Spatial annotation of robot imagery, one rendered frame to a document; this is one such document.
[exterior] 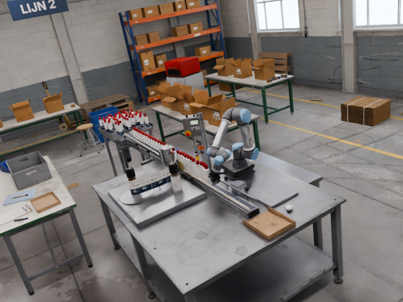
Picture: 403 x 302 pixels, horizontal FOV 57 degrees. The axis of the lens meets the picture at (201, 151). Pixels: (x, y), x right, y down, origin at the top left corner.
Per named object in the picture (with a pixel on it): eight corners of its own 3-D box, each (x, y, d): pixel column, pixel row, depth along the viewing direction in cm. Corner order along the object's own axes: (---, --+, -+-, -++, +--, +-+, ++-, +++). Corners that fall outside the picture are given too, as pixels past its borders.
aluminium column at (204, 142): (207, 176, 372) (195, 113, 347) (211, 174, 374) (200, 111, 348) (210, 177, 368) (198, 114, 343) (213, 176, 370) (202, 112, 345)
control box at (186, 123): (186, 134, 362) (182, 115, 355) (203, 132, 360) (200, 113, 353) (185, 138, 353) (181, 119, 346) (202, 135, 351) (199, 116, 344)
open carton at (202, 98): (189, 119, 577) (185, 96, 563) (217, 109, 600) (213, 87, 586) (204, 124, 540) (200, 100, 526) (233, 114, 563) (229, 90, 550)
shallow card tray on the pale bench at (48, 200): (30, 202, 394) (29, 199, 393) (53, 193, 406) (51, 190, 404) (38, 213, 367) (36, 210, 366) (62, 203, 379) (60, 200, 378)
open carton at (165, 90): (156, 106, 685) (152, 87, 671) (177, 100, 705) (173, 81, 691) (165, 110, 653) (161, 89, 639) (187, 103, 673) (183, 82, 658)
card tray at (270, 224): (243, 223, 286) (242, 219, 284) (268, 210, 297) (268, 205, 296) (268, 240, 261) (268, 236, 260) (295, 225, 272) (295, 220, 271)
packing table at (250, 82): (208, 108, 905) (203, 76, 876) (235, 99, 938) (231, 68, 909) (266, 124, 723) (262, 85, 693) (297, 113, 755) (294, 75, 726)
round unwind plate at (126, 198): (116, 196, 354) (116, 196, 353) (145, 184, 367) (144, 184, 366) (127, 208, 328) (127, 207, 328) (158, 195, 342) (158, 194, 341)
